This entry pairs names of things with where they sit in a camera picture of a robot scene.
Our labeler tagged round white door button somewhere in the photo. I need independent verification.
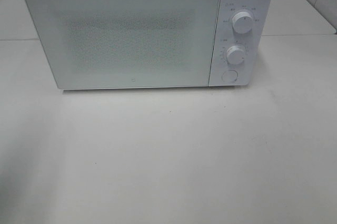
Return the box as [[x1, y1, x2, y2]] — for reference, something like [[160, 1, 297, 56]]
[[222, 70, 238, 84]]

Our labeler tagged white timer knob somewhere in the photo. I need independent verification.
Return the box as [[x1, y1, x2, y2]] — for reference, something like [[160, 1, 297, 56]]
[[226, 45, 246, 65]]

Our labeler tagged white microwave door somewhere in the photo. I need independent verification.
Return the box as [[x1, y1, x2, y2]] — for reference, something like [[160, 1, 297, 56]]
[[25, 0, 219, 90]]

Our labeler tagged white upper power knob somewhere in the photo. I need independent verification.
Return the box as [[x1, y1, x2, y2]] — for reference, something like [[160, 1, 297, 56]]
[[232, 10, 254, 34]]

